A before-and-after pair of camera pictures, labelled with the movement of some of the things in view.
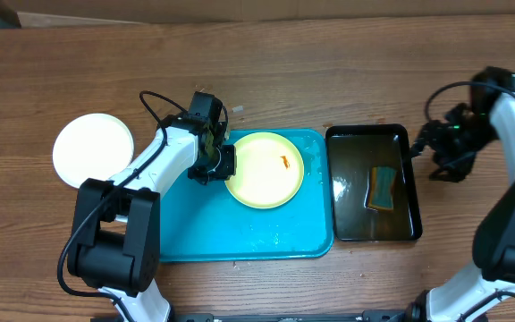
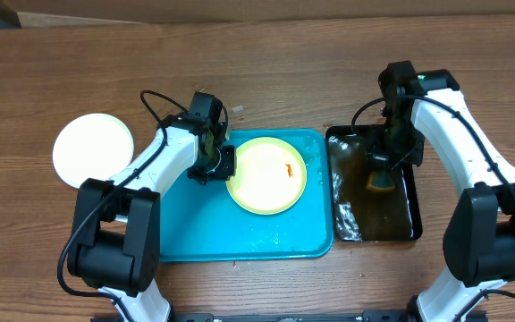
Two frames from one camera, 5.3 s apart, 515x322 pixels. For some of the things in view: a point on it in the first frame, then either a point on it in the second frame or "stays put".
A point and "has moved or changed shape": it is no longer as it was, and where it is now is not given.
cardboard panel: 86,12 stays put
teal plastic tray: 200,222 stays put
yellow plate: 269,171 has moved or changed shape
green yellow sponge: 382,182 has moved or changed shape
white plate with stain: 92,146 stays put
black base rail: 370,316 stays put
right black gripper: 460,169 to 378,154
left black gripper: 229,170 stays put
